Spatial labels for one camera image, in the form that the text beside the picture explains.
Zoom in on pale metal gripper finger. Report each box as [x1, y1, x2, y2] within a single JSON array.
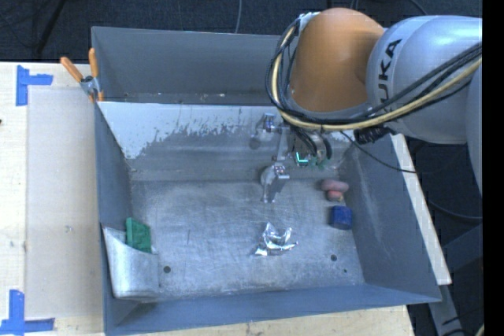
[[259, 164, 291, 205], [249, 113, 284, 150]]

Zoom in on pink and orange toy food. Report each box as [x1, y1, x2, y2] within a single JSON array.
[[319, 178, 350, 203]]

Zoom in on crumpled silver foil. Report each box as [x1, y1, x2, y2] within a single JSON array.
[[252, 221, 299, 258]]

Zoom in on grey metal bin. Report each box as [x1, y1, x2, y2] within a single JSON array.
[[91, 25, 443, 336]]

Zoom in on blue block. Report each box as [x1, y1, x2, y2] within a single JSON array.
[[328, 205, 354, 231]]

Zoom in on dark green flat block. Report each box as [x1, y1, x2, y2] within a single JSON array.
[[124, 216, 154, 254]]

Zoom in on black cylinder on white bracket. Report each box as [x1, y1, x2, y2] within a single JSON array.
[[331, 124, 391, 146]]

